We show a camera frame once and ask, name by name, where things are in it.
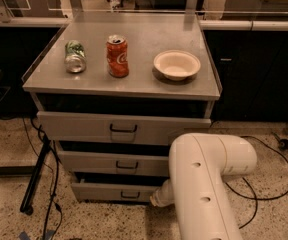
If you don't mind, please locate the grey bottom drawer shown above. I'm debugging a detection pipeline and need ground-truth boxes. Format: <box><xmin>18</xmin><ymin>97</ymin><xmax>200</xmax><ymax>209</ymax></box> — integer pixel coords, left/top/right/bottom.
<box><xmin>71</xmin><ymin>173</ymin><xmax>167</xmax><ymax>203</ymax></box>

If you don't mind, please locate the grey drawer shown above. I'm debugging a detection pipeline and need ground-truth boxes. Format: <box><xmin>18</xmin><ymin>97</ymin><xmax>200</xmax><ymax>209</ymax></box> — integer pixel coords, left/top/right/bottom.
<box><xmin>37</xmin><ymin>111</ymin><xmax>211</xmax><ymax>145</ymax></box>
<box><xmin>71</xmin><ymin>173</ymin><xmax>167</xmax><ymax>203</ymax></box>
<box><xmin>58</xmin><ymin>141</ymin><xmax>169</xmax><ymax>177</ymax></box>

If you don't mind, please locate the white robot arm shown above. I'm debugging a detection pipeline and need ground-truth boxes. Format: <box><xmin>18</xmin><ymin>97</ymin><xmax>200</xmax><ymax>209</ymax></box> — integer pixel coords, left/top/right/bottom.
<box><xmin>150</xmin><ymin>133</ymin><xmax>257</xmax><ymax>240</ymax></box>

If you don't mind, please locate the grey metal drawer cabinet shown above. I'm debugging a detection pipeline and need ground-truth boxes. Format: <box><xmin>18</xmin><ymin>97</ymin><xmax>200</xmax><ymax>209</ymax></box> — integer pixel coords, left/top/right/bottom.
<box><xmin>21</xmin><ymin>11</ymin><xmax>223</xmax><ymax>205</ymax></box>

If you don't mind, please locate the grey top drawer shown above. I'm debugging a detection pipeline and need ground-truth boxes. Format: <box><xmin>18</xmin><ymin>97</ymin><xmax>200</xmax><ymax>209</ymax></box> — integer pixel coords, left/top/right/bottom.
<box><xmin>37</xmin><ymin>111</ymin><xmax>211</xmax><ymax>145</ymax></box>

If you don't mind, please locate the grey middle drawer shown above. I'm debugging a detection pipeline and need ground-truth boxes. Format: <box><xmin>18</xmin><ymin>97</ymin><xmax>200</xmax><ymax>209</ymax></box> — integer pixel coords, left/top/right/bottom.
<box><xmin>58</xmin><ymin>141</ymin><xmax>169</xmax><ymax>177</ymax></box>

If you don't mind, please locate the white paper bowl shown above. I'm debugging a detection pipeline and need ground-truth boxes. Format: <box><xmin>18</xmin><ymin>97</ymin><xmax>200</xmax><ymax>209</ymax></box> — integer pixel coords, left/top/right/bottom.
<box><xmin>154</xmin><ymin>50</ymin><xmax>201</xmax><ymax>81</ymax></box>

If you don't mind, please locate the red cola can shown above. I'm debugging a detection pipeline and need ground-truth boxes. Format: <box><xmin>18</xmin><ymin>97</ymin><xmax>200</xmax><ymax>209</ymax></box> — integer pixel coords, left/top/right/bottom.
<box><xmin>106</xmin><ymin>34</ymin><xmax>129</xmax><ymax>78</ymax></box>

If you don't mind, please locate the green soda can lying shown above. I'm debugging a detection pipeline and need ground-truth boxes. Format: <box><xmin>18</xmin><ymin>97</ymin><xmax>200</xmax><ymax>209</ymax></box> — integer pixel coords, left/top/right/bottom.
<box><xmin>64</xmin><ymin>40</ymin><xmax>86</xmax><ymax>73</ymax></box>

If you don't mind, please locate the black stand leg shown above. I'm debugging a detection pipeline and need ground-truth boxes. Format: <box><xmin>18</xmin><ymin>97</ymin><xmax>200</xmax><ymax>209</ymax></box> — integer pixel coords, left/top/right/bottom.
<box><xmin>20</xmin><ymin>136</ymin><xmax>50</xmax><ymax>215</ymax></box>

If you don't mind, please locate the blue tape on floor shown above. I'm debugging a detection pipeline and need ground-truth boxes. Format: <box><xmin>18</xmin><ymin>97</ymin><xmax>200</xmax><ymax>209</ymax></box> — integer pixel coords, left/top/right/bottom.
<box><xmin>18</xmin><ymin>230</ymin><xmax>55</xmax><ymax>240</ymax></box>

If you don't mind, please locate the black cable at left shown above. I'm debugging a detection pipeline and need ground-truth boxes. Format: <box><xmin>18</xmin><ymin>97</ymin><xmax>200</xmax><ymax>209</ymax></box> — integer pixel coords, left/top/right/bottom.
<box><xmin>21</xmin><ymin>117</ymin><xmax>64</xmax><ymax>240</ymax></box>

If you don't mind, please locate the black floor cable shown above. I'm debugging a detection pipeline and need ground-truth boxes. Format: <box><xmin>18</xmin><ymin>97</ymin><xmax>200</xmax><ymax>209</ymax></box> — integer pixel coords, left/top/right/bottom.
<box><xmin>225</xmin><ymin>135</ymin><xmax>288</xmax><ymax>230</ymax></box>

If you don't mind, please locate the white horizontal rail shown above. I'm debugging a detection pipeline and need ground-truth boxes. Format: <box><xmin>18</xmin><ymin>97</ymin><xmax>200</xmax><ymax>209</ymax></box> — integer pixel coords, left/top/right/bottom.
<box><xmin>0</xmin><ymin>17</ymin><xmax>288</xmax><ymax>31</ymax></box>

